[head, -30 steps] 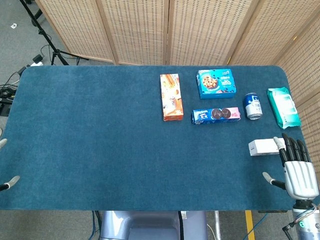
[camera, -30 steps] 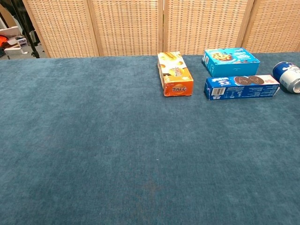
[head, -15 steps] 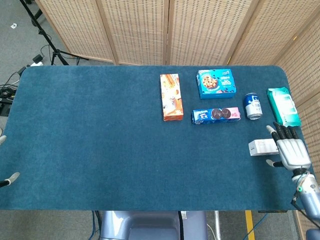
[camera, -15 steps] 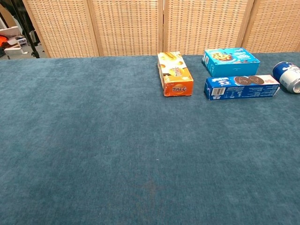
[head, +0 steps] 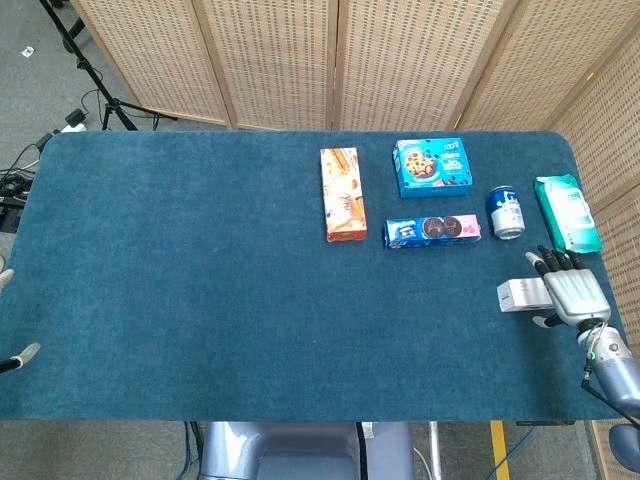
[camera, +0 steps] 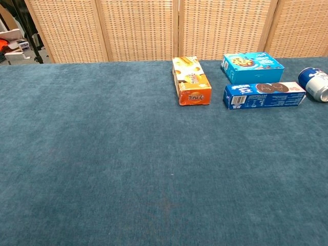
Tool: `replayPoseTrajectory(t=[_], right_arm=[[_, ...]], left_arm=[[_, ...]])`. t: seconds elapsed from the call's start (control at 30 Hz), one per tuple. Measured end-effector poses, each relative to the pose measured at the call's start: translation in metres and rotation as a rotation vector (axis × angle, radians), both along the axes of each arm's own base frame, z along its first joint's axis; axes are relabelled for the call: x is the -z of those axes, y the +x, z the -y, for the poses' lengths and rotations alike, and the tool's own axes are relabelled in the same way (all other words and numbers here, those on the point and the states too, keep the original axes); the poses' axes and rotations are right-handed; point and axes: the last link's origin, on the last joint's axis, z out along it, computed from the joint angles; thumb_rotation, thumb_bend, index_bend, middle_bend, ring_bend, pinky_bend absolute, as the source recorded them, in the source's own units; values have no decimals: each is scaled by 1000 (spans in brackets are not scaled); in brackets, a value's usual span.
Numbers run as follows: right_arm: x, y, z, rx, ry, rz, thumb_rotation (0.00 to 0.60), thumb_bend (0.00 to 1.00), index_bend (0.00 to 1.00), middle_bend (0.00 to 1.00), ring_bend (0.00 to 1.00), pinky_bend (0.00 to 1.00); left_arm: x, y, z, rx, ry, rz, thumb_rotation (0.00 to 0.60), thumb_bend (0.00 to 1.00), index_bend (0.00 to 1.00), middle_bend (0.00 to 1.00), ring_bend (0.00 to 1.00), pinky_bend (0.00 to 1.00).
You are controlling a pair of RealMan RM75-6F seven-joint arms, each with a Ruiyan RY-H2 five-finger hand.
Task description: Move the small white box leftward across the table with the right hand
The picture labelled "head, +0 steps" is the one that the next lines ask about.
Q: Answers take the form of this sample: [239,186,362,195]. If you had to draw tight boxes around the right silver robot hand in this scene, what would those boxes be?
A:
[525,245,612,331]

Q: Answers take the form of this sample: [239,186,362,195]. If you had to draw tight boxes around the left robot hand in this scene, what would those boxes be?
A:
[0,268,42,374]

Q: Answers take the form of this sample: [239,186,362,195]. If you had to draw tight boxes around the small white box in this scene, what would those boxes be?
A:
[496,277,555,314]

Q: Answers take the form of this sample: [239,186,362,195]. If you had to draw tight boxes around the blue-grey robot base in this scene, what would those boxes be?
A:
[198,421,416,480]

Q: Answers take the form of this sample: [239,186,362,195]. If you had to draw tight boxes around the blue Oreo cookie pack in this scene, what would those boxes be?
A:
[383,213,483,250]

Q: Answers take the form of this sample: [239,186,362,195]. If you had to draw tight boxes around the blue chocolate chip cookie box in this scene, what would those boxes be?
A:
[392,137,475,200]

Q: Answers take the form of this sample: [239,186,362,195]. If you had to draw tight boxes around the orange biscuit box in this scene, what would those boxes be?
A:
[319,146,369,244]

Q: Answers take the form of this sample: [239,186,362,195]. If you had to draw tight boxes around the black tripod stand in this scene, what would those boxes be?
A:
[38,0,177,132]

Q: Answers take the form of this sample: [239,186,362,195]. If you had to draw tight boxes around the green wet wipes pack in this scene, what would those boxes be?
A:
[533,173,603,255]

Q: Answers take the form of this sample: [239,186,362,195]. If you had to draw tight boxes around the blue white drink can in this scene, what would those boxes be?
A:
[486,185,526,241]

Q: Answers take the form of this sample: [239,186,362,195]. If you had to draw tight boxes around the yellow floor tape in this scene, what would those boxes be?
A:
[489,420,511,480]

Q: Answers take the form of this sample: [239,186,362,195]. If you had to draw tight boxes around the white power strip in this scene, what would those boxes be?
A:
[58,110,90,134]

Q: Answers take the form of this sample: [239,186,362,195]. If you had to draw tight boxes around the blue table cloth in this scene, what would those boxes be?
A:
[0,129,626,422]

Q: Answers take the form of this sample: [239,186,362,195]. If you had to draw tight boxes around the wicker folding screen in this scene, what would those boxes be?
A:
[69,0,640,480]

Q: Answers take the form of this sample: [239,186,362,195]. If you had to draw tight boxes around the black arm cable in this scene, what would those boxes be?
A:
[580,367,640,431]

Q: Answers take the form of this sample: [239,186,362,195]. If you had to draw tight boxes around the black floor cables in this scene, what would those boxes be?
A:
[0,130,54,234]

